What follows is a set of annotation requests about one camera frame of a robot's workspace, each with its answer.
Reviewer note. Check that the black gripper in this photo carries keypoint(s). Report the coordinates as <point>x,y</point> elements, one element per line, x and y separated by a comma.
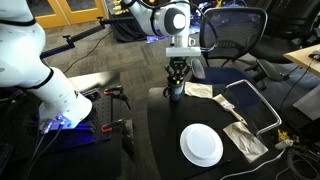
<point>179,64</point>

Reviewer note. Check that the black white speckled cup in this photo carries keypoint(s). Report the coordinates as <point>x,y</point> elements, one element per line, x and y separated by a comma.
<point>176,92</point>

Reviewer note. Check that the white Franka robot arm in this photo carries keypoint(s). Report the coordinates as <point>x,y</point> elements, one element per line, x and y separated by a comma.
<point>20,50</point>

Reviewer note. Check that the blue mesh-back office chair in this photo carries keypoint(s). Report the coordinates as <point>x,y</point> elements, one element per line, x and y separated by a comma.
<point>233,33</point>

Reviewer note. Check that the black equipment cart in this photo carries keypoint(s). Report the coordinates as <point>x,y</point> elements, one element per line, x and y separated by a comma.
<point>125,31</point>

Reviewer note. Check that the white round plate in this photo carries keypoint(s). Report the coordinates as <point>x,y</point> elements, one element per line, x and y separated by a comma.
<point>201,145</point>

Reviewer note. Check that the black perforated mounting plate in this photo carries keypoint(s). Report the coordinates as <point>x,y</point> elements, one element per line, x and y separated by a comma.
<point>100,110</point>

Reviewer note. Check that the silver bent metal tube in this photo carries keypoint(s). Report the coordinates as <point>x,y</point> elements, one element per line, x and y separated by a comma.
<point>266,103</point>

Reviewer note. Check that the black tripod boom bar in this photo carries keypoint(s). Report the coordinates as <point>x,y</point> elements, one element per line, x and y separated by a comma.
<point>83,33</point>

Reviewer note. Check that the black office chair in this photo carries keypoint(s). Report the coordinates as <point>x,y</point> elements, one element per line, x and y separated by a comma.
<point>283,33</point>

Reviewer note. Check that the yellow door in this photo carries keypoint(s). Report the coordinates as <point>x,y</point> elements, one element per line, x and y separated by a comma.
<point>50,20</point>
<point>83,15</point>

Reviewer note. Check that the yellow black tool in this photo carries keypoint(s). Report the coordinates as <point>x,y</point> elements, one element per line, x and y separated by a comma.
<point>286,136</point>

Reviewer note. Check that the light wooden desk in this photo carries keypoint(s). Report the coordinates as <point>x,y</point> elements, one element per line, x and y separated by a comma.
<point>303,58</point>

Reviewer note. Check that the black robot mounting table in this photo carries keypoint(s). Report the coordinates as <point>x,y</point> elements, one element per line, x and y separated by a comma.
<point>83,163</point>

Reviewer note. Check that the grey desk side panel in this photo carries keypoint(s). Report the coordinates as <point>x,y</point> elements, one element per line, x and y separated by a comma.
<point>308,103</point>

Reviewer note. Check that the black computer mouse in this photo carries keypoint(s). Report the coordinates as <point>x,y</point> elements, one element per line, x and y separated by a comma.
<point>315,54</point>

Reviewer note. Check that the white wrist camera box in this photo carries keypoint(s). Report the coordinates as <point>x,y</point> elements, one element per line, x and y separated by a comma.
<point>183,51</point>

